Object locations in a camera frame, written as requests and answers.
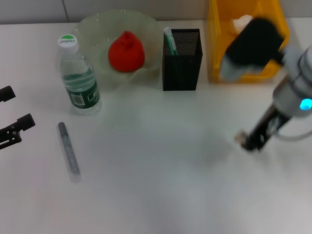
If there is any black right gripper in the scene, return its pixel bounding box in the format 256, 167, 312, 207
240, 104, 293, 152

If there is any beige barcode eraser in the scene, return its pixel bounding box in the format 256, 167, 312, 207
234, 131, 247, 145

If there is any grey marker pen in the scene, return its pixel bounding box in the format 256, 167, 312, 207
58, 121, 81, 183

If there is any clear green-label water bottle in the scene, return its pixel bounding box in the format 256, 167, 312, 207
57, 34, 103, 116

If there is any white paper ball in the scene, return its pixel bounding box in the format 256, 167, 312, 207
230, 14, 253, 32

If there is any orange fruit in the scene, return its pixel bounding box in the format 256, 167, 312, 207
108, 30, 146, 73

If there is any green white toothbrush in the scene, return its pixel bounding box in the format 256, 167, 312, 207
163, 26, 179, 56

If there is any black mesh pen holder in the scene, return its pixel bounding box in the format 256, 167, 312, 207
162, 28, 203, 92

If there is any green glass fruit bowl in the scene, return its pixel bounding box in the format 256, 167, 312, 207
74, 9, 159, 92

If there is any yellow plastic bin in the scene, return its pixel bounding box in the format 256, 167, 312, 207
207, 0, 291, 83

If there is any right arm cable with connector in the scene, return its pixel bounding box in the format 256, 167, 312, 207
275, 126, 312, 141

